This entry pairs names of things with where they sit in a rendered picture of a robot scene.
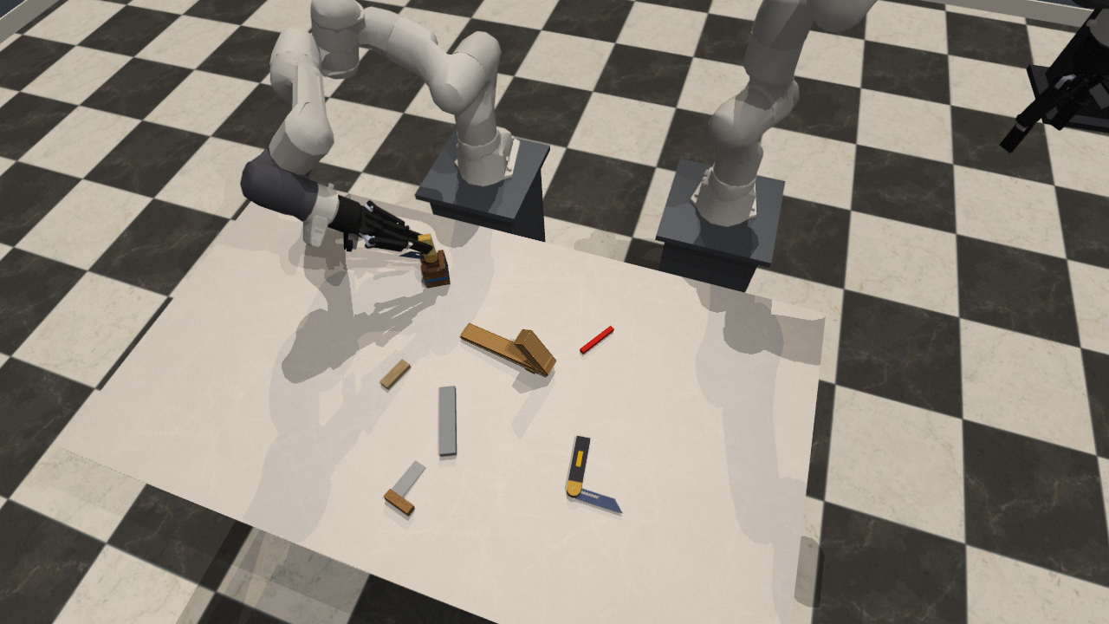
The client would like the brown wooden v-shaped frame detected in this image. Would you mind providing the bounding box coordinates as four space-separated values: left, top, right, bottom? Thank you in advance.
460 323 556 377

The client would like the red rectangular bar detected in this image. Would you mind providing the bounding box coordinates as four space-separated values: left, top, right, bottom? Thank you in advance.
580 326 614 354

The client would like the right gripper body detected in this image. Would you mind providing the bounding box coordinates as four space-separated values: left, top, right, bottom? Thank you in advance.
328 194 378 238

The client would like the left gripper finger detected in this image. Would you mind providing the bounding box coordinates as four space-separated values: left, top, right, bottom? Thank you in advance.
999 69 1090 153
1048 82 1098 131

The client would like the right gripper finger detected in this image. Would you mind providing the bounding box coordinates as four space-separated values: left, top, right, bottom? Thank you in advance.
364 200 423 241
359 219 433 255

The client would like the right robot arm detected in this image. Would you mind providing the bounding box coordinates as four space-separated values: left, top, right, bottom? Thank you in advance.
240 0 521 247

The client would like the black sliding bevel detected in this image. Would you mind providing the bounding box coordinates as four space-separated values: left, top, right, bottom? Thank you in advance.
567 436 623 514

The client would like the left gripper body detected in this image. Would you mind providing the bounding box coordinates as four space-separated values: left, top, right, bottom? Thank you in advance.
1066 31 1109 93

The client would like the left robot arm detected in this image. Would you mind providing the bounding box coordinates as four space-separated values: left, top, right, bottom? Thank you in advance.
690 0 1109 227

